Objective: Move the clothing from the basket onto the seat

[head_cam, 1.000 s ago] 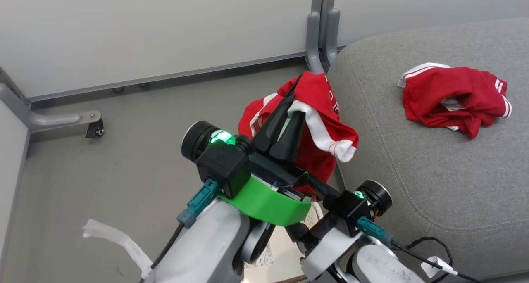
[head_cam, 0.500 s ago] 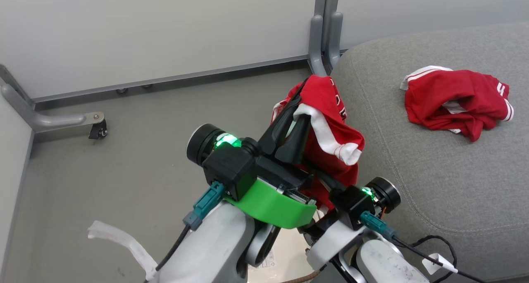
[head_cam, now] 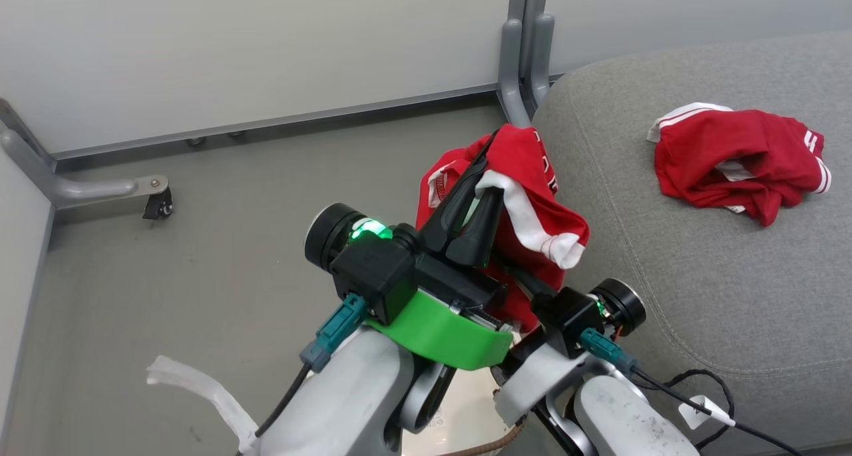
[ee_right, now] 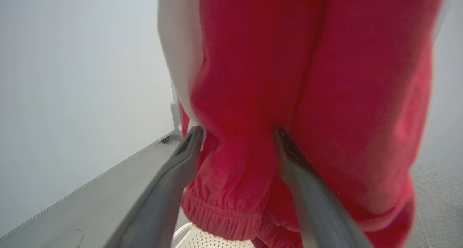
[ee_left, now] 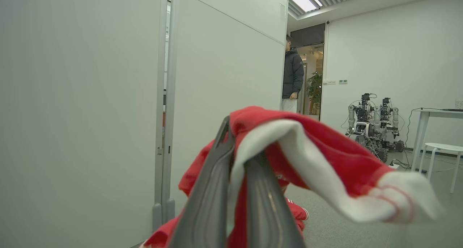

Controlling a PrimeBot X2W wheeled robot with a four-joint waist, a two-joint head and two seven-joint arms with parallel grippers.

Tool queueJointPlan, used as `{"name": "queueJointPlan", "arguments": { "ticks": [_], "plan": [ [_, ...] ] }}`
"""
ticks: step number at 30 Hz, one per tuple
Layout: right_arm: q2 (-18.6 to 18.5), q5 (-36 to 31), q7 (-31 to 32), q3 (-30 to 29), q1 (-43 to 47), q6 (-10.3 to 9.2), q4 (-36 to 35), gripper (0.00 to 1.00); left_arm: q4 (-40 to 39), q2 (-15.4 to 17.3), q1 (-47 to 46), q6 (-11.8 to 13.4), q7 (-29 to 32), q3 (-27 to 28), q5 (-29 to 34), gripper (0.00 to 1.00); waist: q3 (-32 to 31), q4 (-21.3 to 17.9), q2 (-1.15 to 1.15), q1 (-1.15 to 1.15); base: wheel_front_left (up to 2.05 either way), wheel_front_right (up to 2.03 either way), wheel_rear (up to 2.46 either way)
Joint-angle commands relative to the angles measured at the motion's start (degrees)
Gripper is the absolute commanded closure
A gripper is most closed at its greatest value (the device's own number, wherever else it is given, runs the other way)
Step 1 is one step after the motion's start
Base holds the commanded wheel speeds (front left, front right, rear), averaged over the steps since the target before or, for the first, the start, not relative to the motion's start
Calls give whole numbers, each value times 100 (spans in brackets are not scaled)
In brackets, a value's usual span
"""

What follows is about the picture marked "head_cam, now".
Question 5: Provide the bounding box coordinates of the right arm teal-plug black cable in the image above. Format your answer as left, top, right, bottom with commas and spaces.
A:
580, 328, 803, 456

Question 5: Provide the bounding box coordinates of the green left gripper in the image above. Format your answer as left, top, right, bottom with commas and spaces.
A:
366, 130, 514, 371

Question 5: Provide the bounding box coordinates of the grey fabric sofa seat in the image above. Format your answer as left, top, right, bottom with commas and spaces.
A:
525, 33, 852, 455

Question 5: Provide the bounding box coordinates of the white partition panel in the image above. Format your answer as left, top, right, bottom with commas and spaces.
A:
0, 0, 515, 164
544, 0, 852, 79
0, 146, 55, 456

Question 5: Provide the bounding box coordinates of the black caster wheel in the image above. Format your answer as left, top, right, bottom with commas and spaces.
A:
142, 186, 174, 221

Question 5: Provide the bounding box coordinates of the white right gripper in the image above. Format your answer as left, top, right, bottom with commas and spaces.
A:
489, 252, 594, 427

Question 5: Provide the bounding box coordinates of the grey partition post leg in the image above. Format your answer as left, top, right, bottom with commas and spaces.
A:
497, 0, 557, 128

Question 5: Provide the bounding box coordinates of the white tape strip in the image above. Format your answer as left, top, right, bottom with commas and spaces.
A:
146, 355, 261, 454

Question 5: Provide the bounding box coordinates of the grey partition foot bracket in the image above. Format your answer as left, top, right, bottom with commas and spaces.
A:
0, 99, 170, 210

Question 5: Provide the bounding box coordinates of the white cable label tag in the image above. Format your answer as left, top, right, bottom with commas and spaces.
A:
678, 395, 737, 431

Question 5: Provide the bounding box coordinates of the red garment with white stripes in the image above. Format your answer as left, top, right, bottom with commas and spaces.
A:
415, 124, 592, 334

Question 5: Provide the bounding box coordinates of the red garment with white collar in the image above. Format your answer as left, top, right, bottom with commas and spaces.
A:
647, 102, 833, 228

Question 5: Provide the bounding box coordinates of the white basket with brown rim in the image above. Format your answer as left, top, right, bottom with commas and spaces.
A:
402, 369, 528, 456

